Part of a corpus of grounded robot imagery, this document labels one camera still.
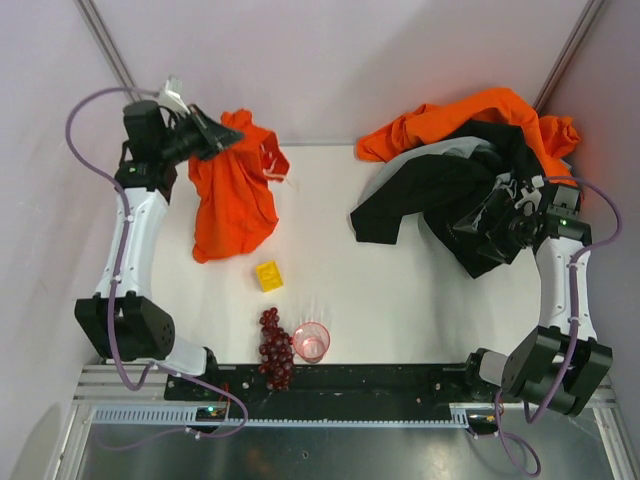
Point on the small orange drawstring cloth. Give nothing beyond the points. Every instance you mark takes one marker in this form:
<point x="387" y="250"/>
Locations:
<point x="237" y="211"/>

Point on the corner metal post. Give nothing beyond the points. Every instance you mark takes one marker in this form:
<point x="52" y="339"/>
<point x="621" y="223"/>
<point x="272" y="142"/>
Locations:
<point x="104" y="39"/>
<point x="588" y="18"/>

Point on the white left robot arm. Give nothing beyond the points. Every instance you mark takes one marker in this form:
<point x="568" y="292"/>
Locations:
<point x="120" y="319"/>

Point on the yellow toy block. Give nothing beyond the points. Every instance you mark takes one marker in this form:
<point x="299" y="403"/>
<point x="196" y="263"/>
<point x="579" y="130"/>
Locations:
<point x="269" y="276"/>

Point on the black cloth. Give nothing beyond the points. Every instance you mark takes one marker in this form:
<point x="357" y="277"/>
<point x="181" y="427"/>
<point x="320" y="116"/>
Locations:
<point x="374" y="225"/>

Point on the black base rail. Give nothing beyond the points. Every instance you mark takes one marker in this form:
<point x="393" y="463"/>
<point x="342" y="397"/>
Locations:
<point x="365" y="393"/>

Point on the left corner metal post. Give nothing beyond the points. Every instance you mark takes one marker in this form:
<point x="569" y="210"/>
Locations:
<point x="104" y="39"/>

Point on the pink transparent plastic cup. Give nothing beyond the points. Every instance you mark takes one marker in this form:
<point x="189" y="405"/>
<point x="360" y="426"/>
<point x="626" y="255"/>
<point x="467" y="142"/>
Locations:
<point x="311" y="341"/>

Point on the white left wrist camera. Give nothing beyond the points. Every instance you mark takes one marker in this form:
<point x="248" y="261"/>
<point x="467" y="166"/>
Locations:
<point x="172" y="95"/>

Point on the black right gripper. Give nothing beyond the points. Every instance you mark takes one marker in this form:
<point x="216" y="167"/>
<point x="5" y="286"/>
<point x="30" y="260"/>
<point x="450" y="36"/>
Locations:
<point x="498" y="220"/>

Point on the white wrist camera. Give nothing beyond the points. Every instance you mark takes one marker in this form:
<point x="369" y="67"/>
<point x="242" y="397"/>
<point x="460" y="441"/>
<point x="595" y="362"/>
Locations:
<point x="530" y="193"/>
<point x="172" y="95"/>

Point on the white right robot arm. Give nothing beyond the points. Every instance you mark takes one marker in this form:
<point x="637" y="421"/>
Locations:
<point x="560" y="363"/>

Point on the red plastic grape bunch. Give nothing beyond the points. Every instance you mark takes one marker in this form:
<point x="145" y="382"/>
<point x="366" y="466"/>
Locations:
<point x="276" y="352"/>

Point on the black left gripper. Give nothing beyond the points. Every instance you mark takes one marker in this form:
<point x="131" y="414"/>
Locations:
<point x="203" y="133"/>

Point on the right corner metal post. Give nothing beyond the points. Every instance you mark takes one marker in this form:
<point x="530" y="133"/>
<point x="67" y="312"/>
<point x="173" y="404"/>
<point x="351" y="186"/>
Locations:
<point x="588" y="18"/>

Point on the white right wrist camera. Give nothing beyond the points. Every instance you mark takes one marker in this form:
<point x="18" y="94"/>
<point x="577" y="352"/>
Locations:
<point x="530" y="193"/>

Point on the grey cloth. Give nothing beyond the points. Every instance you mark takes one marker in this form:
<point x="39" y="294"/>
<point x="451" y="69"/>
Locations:
<point x="437" y="173"/>

